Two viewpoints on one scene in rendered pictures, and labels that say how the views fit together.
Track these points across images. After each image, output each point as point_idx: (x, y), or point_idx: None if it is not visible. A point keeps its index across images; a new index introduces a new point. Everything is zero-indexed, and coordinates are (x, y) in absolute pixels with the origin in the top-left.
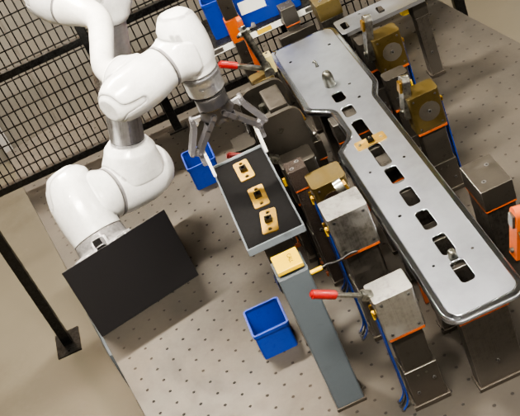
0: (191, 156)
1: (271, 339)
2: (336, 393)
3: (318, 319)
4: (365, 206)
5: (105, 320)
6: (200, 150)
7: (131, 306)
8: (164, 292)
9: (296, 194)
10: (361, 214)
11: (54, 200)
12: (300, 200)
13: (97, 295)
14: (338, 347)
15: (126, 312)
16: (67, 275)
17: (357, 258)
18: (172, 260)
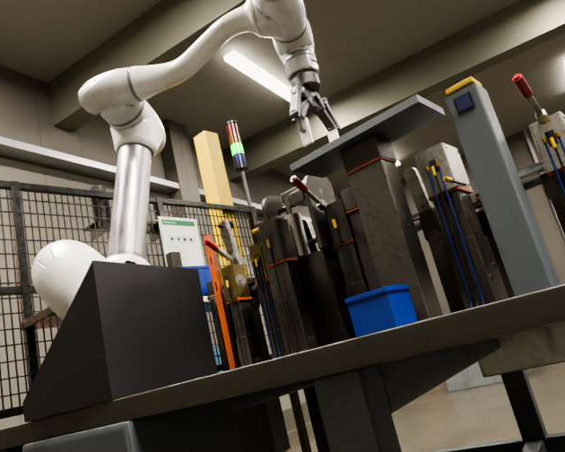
0: (297, 110)
1: (399, 300)
2: (543, 259)
3: (506, 149)
4: (457, 150)
5: (121, 372)
6: (302, 111)
7: (153, 371)
8: (187, 376)
9: (352, 224)
10: (457, 155)
11: (58, 250)
12: (359, 224)
13: (122, 324)
14: (526, 196)
15: (146, 377)
16: (97, 267)
17: (464, 198)
18: (198, 335)
